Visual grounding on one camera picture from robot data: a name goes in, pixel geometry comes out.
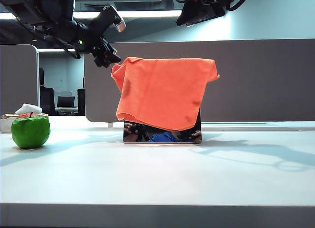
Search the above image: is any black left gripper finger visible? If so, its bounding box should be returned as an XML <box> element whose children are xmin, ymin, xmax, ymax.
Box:
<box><xmin>94</xmin><ymin>56</ymin><xmax>112</xmax><ymax>69</ymax></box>
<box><xmin>105</xmin><ymin>50</ymin><xmax>122</xmax><ymax>64</ymax></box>

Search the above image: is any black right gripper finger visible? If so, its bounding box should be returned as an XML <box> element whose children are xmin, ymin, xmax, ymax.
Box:
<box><xmin>186</xmin><ymin>14</ymin><xmax>226</xmax><ymax>27</ymax></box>
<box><xmin>176</xmin><ymin>1</ymin><xmax>226</xmax><ymax>27</ymax></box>

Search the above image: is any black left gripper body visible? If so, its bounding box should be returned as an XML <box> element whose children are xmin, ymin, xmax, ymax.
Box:
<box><xmin>91</xmin><ymin>38</ymin><xmax>116</xmax><ymax>64</ymax></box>

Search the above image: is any orange microfiber cloth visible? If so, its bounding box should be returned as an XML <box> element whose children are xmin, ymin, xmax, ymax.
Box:
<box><xmin>111</xmin><ymin>56</ymin><xmax>221</xmax><ymax>131</ymax></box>

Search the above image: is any black framed standing mirror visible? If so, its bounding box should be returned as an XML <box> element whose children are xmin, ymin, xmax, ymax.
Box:
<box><xmin>122</xmin><ymin>107</ymin><xmax>203</xmax><ymax>144</ymax></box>

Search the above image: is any short ceiling light strip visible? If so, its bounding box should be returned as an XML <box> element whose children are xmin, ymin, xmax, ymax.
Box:
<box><xmin>38</xmin><ymin>48</ymin><xmax>76</xmax><ymax>53</ymax></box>

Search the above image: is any dark laptop screen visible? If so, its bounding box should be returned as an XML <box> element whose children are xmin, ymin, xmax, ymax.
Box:
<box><xmin>56</xmin><ymin>96</ymin><xmax>75</xmax><ymax>108</ymax></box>

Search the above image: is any white background desk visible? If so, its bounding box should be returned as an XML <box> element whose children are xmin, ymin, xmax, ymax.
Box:
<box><xmin>55</xmin><ymin>106</ymin><xmax>79</xmax><ymax>115</ymax></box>

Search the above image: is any tall black office chair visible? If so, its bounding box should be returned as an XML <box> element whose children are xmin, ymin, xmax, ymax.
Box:
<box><xmin>39</xmin><ymin>67</ymin><xmax>55</xmax><ymax>115</ymax></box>

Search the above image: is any wide grey desk partition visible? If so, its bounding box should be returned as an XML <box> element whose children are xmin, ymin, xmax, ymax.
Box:
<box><xmin>83</xmin><ymin>38</ymin><xmax>315</xmax><ymax>122</ymax></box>

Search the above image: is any white tissue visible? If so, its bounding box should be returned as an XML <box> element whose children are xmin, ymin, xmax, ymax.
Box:
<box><xmin>15</xmin><ymin>103</ymin><xmax>43</xmax><ymax>115</ymax></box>

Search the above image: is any narrow grey desk partition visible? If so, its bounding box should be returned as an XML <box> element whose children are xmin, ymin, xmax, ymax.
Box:
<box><xmin>0</xmin><ymin>44</ymin><xmax>39</xmax><ymax>115</ymax></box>

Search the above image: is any green apple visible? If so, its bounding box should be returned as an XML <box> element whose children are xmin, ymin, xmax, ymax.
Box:
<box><xmin>11</xmin><ymin>111</ymin><xmax>51</xmax><ymax>149</ymax></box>

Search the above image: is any gold and white tissue box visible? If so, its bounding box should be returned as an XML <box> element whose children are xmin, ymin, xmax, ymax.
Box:
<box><xmin>0</xmin><ymin>112</ymin><xmax>49</xmax><ymax>133</ymax></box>

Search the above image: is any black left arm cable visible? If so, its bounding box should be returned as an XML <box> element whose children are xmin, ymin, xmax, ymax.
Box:
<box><xmin>63</xmin><ymin>47</ymin><xmax>82</xmax><ymax>60</ymax></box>

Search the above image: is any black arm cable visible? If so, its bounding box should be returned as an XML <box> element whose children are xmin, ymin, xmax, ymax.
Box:
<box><xmin>63</xmin><ymin>47</ymin><xmax>82</xmax><ymax>60</ymax></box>
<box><xmin>225</xmin><ymin>0</ymin><xmax>253</xmax><ymax>11</ymax></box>

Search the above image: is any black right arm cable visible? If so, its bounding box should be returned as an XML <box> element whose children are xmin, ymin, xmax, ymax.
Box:
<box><xmin>225</xmin><ymin>0</ymin><xmax>253</xmax><ymax>11</ymax></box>

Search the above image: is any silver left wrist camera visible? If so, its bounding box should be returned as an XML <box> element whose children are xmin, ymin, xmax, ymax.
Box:
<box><xmin>112</xmin><ymin>8</ymin><xmax>126</xmax><ymax>33</ymax></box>

